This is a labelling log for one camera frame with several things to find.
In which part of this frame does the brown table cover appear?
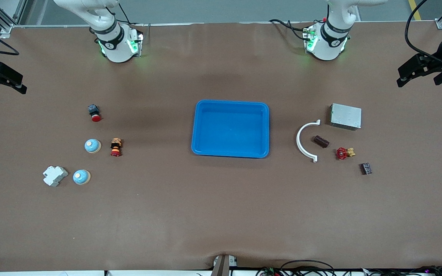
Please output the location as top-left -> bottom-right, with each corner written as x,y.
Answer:
0,21 -> 442,271

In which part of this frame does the white table edge rail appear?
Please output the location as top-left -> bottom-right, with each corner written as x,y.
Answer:
0,270 -> 258,276

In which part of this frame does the white curved plastic bracket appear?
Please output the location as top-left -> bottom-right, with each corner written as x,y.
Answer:
296,119 -> 321,164

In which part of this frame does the white circuit breaker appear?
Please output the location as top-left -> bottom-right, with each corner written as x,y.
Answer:
43,165 -> 69,187

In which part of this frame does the black cable bundle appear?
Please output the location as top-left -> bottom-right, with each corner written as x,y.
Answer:
256,260 -> 442,276

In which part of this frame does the red button black switch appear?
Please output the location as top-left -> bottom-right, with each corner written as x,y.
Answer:
87,104 -> 102,123

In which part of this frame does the red button yellow-topped switch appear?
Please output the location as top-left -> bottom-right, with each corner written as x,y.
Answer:
110,138 -> 123,158

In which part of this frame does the blue dome bell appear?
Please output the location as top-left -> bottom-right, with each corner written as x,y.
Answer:
84,138 -> 102,154
73,169 -> 91,186

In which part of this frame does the blue plastic tray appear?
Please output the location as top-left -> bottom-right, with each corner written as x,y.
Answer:
191,100 -> 270,159

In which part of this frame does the red handle brass valve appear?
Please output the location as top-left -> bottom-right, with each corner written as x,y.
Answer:
335,147 -> 356,161

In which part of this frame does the black base cable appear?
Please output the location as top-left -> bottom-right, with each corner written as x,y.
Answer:
269,18 -> 312,42
118,3 -> 152,39

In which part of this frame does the silver metal box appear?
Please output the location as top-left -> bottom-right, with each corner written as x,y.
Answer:
329,103 -> 362,131

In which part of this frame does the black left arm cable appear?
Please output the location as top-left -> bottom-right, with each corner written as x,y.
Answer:
404,0 -> 442,66

